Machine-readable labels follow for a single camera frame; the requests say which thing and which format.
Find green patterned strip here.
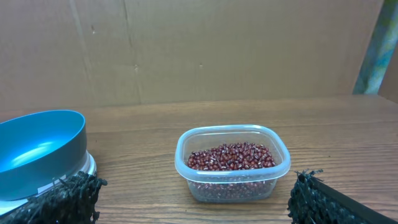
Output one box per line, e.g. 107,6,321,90
353,0,397,95

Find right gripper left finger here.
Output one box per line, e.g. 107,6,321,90
1,171,108,224

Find blue metal bowl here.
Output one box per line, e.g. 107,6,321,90
1,110,87,201

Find clear plastic food container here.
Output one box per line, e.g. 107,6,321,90
175,124,291,203

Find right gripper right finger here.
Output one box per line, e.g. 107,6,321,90
287,169,397,224

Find red adzuki beans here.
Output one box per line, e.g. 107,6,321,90
186,142,276,203

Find white digital kitchen scale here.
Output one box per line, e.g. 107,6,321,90
1,151,97,217

